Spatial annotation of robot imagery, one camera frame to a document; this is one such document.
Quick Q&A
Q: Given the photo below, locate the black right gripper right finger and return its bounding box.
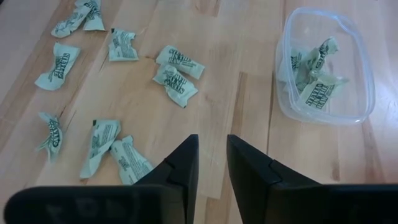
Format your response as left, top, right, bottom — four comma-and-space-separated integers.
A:
226, 134, 398, 224

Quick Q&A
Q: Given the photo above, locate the clear plastic container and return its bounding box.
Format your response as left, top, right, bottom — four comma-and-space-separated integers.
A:
274, 6, 376, 126

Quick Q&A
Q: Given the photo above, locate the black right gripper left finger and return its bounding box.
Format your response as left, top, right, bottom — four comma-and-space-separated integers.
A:
2, 134, 199, 224

